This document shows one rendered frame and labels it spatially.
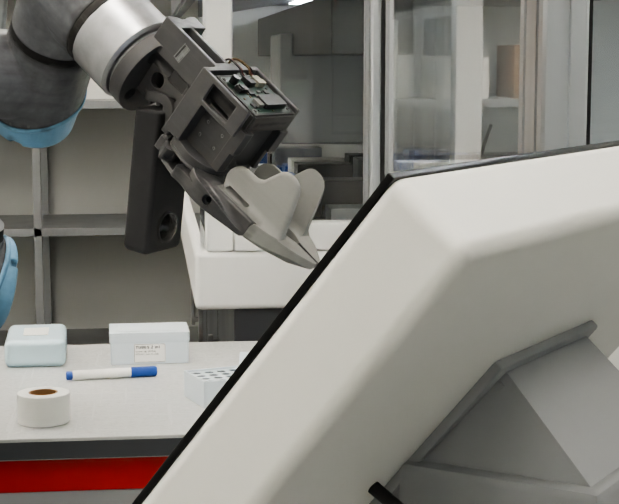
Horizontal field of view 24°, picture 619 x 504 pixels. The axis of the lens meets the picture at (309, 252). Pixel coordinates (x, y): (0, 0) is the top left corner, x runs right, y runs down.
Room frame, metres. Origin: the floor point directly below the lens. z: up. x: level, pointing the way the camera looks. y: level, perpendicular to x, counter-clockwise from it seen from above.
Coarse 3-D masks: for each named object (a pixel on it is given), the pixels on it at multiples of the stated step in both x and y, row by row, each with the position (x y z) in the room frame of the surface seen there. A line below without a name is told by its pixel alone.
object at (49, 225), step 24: (48, 192) 5.80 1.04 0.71; (0, 216) 5.76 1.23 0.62; (24, 216) 5.76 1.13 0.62; (48, 216) 5.76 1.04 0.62; (72, 216) 5.76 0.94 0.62; (96, 216) 5.76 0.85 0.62; (120, 216) 5.76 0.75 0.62; (48, 240) 5.80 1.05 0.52; (48, 264) 5.80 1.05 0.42; (48, 288) 5.80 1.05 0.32; (48, 312) 5.80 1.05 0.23; (0, 336) 5.68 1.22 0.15; (72, 336) 5.68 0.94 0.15; (96, 336) 5.68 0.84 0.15; (192, 336) 5.68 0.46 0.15
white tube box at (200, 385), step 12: (192, 372) 2.06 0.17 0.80; (204, 372) 2.06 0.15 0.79; (216, 372) 2.06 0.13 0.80; (228, 372) 2.06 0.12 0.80; (192, 384) 2.03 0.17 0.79; (204, 384) 1.98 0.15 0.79; (216, 384) 1.99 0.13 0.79; (192, 396) 2.03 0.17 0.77; (204, 396) 1.98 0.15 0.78; (204, 408) 1.98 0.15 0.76
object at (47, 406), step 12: (24, 396) 1.89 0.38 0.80; (36, 396) 1.89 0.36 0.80; (48, 396) 1.89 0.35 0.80; (60, 396) 1.89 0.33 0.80; (24, 408) 1.88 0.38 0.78; (36, 408) 1.88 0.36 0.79; (48, 408) 1.88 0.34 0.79; (60, 408) 1.89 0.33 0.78; (24, 420) 1.88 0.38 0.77; (36, 420) 1.88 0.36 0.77; (48, 420) 1.88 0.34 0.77; (60, 420) 1.89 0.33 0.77
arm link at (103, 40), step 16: (112, 0) 1.13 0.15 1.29; (128, 0) 1.13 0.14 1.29; (144, 0) 1.15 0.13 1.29; (96, 16) 1.12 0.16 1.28; (112, 16) 1.12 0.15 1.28; (128, 16) 1.12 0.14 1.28; (144, 16) 1.13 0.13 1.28; (160, 16) 1.14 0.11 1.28; (80, 32) 1.13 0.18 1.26; (96, 32) 1.12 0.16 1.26; (112, 32) 1.12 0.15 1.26; (128, 32) 1.11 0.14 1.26; (144, 32) 1.12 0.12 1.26; (80, 48) 1.13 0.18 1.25; (96, 48) 1.12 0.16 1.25; (112, 48) 1.11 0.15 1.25; (128, 48) 1.12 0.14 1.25; (80, 64) 1.14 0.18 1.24; (96, 64) 1.12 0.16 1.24; (112, 64) 1.12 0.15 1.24; (96, 80) 1.13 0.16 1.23
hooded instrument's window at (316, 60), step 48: (192, 0) 2.88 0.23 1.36; (240, 0) 2.57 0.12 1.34; (288, 0) 2.58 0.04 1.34; (336, 0) 2.59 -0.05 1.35; (240, 48) 2.57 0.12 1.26; (288, 48) 2.58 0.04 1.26; (336, 48) 2.59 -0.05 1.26; (288, 96) 2.58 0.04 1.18; (336, 96) 2.59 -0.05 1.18; (288, 144) 2.58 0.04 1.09; (336, 144) 2.59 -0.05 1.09; (336, 192) 2.59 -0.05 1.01
